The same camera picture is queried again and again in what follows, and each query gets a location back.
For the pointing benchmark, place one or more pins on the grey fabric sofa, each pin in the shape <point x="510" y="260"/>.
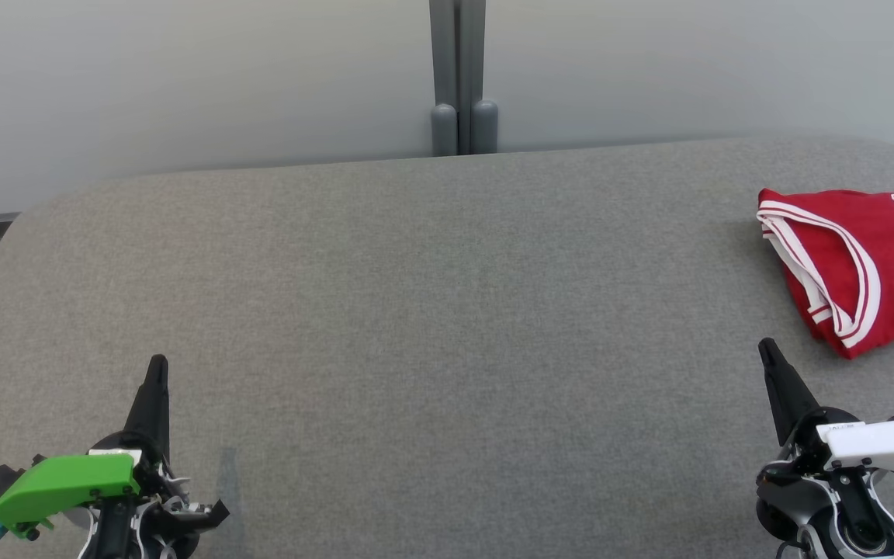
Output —
<point x="455" y="326"/>

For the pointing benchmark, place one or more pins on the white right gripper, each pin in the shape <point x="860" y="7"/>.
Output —
<point x="885" y="449"/>

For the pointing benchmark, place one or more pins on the grey partition post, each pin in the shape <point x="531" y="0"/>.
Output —
<point x="462" y="93"/>

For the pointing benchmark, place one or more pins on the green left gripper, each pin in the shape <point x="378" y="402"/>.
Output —
<point x="59" y="483"/>

